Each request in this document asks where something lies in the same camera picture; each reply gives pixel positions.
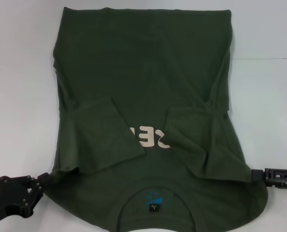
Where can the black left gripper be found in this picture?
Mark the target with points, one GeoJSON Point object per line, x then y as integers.
{"type": "Point", "coordinates": [7, 195]}

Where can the dark green FREE t-shirt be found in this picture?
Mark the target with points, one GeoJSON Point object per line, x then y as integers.
{"type": "Point", "coordinates": [143, 79]}

